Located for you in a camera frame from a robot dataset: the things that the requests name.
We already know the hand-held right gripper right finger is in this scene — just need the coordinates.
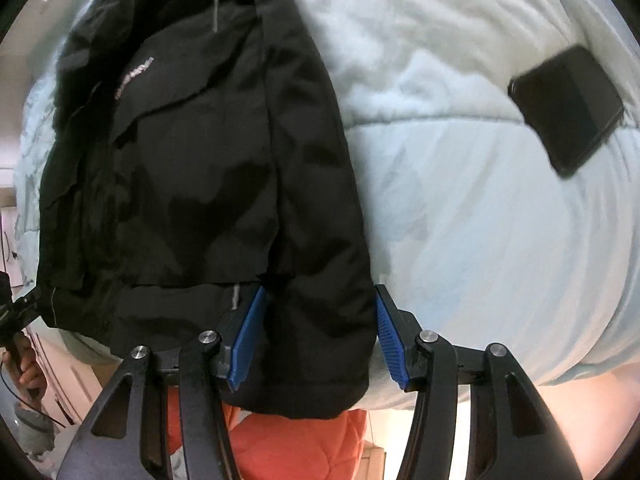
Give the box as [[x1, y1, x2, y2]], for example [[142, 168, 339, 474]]
[[374, 284, 583, 480]]

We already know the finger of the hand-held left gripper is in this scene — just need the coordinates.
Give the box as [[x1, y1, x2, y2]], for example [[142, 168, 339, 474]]
[[12, 286, 44, 317]]

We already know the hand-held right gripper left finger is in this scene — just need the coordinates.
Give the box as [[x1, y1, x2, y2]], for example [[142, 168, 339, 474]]
[[57, 285, 269, 480]]

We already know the black hooded jacket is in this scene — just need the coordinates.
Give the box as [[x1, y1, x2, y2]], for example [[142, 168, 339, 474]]
[[35, 0, 379, 420]]

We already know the person's left hand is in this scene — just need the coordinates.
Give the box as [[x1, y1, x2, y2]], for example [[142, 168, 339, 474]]
[[2, 332, 49, 402]]

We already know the orange quilted cloth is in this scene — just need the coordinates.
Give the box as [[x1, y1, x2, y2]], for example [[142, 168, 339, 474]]
[[167, 389, 369, 480]]

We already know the light blue quilt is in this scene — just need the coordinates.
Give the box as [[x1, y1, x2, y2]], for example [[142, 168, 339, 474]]
[[12, 0, 640, 411]]

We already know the black phone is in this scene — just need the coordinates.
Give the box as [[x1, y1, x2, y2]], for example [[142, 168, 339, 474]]
[[507, 44, 627, 179]]

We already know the thin black cable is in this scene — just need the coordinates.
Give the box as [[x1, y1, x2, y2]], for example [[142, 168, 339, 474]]
[[0, 365, 67, 429]]

